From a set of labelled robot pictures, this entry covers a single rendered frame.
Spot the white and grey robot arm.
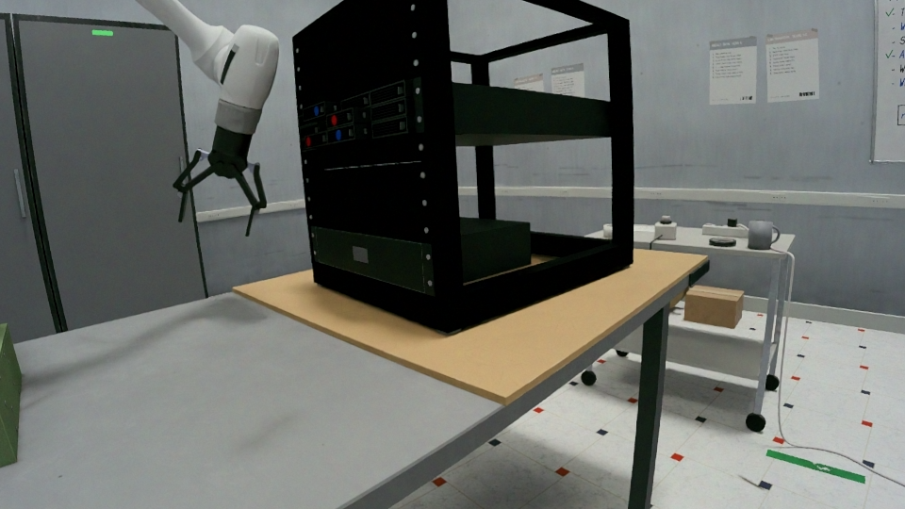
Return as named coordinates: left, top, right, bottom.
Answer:
left=135, top=0, right=279, bottom=135

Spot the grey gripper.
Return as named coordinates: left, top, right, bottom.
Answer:
left=173, top=126, right=267, bottom=237

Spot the tan wooden board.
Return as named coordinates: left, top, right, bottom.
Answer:
left=232, top=249, right=708, bottom=406

